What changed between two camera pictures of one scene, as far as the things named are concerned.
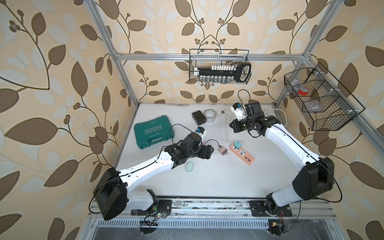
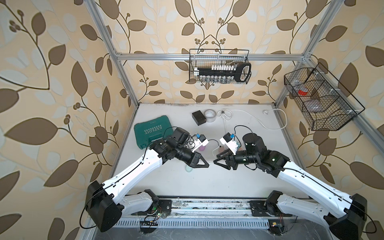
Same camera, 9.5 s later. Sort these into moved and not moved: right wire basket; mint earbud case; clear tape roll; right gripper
Moved: right gripper
Not moved: clear tape roll; right wire basket; mint earbud case
